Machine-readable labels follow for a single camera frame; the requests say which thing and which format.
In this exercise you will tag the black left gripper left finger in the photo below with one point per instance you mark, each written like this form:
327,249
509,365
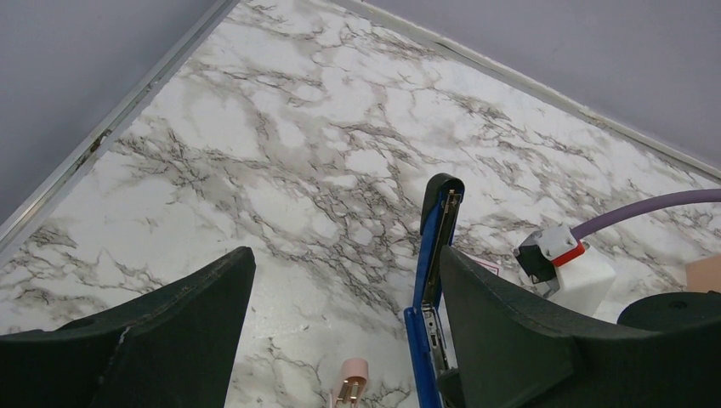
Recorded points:
173,347

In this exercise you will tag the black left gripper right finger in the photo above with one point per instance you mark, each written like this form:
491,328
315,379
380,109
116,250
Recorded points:
515,349

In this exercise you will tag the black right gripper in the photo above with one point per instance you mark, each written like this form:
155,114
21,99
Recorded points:
672,309

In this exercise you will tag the small pink stapler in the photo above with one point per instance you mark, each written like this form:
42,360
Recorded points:
351,384

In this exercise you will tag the blue stapler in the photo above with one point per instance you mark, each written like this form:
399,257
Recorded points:
442,198

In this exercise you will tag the red white staple box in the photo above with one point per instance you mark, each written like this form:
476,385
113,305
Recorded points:
492,267

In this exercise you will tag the peach plastic file organizer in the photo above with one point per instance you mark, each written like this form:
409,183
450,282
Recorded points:
704,275

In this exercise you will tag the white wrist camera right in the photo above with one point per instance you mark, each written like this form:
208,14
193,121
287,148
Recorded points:
579,277

